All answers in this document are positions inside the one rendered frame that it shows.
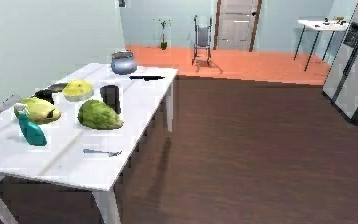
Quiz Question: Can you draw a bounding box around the teal spray bottle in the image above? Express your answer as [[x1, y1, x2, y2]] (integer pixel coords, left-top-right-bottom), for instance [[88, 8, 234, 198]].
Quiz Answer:
[[13, 102, 48, 147]]

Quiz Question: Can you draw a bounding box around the black knife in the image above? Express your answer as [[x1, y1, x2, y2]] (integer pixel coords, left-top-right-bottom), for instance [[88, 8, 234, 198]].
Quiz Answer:
[[128, 75, 166, 82]]

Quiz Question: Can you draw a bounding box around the black cup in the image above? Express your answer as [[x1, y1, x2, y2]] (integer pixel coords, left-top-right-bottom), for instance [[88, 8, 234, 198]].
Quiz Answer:
[[99, 84, 122, 115]]

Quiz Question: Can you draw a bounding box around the blue-grey kettle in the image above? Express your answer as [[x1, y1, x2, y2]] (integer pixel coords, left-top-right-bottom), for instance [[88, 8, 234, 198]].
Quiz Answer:
[[110, 50, 138, 76]]

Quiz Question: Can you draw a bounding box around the green house plant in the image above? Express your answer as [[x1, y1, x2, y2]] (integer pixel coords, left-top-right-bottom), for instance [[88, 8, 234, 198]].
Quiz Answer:
[[153, 18, 172, 51]]

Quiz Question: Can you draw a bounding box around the grey fork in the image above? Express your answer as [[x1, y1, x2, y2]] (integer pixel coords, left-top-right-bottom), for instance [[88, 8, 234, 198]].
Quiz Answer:
[[82, 148, 123, 158]]

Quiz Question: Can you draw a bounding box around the yellow bowl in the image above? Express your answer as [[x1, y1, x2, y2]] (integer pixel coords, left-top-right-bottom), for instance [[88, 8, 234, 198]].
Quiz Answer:
[[61, 79, 95, 103]]

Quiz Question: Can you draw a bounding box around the grey room door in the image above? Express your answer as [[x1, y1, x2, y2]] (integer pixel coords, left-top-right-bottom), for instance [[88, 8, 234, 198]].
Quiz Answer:
[[213, 0, 263, 53]]

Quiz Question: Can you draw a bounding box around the white dining table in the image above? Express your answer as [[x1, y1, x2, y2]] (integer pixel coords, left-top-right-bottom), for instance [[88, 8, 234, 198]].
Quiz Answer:
[[0, 62, 179, 224]]

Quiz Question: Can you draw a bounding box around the yellow-green squash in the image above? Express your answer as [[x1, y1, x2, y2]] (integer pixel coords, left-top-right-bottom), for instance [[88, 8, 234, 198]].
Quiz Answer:
[[14, 96, 62, 125]]

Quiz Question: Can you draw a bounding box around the white side table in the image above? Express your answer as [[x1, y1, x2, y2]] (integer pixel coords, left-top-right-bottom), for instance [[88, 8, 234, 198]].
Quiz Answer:
[[292, 16, 350, 72]]

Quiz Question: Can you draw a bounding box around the grey fridge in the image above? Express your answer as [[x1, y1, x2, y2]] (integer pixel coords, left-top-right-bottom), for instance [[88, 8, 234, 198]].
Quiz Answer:
[[321, 0, 358, 128]]

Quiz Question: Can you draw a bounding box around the grey metal-frame chair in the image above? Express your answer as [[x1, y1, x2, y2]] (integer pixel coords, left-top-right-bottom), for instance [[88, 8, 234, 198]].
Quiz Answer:
[[191, 14, 214, 67]]

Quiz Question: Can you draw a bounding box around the black fridge handle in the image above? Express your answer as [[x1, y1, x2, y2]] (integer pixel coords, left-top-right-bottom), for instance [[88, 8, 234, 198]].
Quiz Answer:
[[331, 11, 358, 104]]

